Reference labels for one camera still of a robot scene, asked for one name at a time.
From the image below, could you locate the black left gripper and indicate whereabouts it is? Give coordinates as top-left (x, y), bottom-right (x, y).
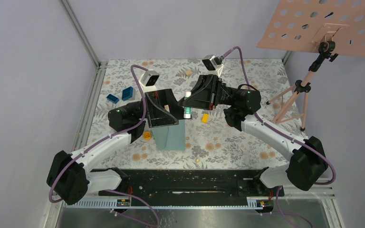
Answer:
top-left (128, 89), bottom-right (192, 128)

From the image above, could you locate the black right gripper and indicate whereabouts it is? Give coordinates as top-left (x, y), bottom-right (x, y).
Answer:
top-left (178, 75), bottom-right (239, 111)

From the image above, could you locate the green white glue stick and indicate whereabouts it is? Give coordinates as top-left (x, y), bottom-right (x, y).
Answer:
top-left (183, 91), bottom-right (192, 119)

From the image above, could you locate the teal paper envelope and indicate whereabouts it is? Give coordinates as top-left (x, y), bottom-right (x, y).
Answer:
top-left (152, 120), bottom-right (186, 151)

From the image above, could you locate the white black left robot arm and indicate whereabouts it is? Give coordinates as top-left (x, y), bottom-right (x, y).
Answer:
top-left (47, 89), bottom-right (185, 205)

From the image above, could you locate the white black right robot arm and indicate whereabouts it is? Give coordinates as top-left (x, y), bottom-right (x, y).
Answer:
top-left (178, 75), bottom-right (329, 196)

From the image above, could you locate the small tan wooden cube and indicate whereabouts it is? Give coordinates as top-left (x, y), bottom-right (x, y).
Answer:
top-left (185, 70), bottom-right (192, 77)

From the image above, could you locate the yellow rectangular block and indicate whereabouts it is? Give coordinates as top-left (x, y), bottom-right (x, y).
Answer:
top-left (201, 113), bottom-right (209, 123)

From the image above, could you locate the small orange lego brick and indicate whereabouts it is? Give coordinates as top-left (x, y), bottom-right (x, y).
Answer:
top-left (143, 131), bottom-right (152, 140)

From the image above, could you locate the large blue lego brick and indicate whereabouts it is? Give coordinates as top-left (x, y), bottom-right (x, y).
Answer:
top-left (121, 86), bottom-right (135, 101)

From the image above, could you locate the small blue lego brick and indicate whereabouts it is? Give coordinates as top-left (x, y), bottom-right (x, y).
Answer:
top-left (106, 94), bottom-right (119, 104)

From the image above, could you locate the floral patterned table mat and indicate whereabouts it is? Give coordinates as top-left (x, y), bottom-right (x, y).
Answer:
top-left (87, 59), bottom-right (289, 169)

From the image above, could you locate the pink music stand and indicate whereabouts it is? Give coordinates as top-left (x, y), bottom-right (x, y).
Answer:
top-left (257, 0), bottom-right (365, 124)

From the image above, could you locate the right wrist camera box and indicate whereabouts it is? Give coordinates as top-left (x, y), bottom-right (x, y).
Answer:
top-left (202, 55), bottom-right (224, 76)

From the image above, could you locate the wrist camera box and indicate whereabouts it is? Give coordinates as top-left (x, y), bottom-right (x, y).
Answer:
top-left (202, 55), bottom-right (224, 76)
top-left (139, 70), bottom-right (160, 93)

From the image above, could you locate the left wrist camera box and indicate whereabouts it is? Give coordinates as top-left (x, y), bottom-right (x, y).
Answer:
top-left (139, 70), bottom-right (160, 93)

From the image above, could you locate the aluminium frame post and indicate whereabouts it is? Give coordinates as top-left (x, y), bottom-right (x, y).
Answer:
top-left (59, 0), bottom-right (103, 68)

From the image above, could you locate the white slotted cable duct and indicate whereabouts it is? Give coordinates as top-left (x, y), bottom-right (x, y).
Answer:
top-left (64, 197), bottom-right (273, 210)

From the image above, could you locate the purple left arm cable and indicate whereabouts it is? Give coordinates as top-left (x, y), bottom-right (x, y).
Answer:
top-left (48, 65), bottom-right (160, 228)

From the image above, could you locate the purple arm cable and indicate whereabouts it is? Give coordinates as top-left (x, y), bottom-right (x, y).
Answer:
top-left (48, 65), bottom-right (160, 228)
top-left (221, 46), bottom-right (337, 228)

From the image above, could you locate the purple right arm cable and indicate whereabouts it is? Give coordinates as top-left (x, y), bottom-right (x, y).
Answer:
top-left (221, 46), bottom-right (337, 228)

